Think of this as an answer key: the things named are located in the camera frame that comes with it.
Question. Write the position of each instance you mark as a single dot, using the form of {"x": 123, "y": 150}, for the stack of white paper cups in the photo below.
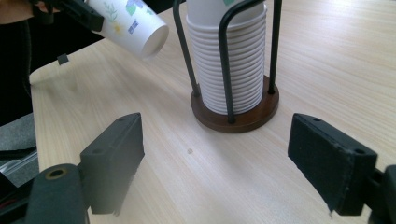
{"x": 246, "y": 62}

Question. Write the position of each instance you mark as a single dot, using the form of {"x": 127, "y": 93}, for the shiny metal bar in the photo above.
{"x": 17, "y": 163}

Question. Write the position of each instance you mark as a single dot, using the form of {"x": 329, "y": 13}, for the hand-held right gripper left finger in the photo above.
{"x": 113, "y": 161}

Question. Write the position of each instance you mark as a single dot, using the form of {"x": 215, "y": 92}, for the grey tape piece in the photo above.
{"x": 63, "y": 59}

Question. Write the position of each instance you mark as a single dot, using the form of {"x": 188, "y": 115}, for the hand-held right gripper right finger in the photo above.
{"x": 333, "y": 168}

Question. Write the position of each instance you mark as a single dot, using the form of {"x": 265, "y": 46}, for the printed single paper cup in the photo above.
{"x": 137, "y": 34}

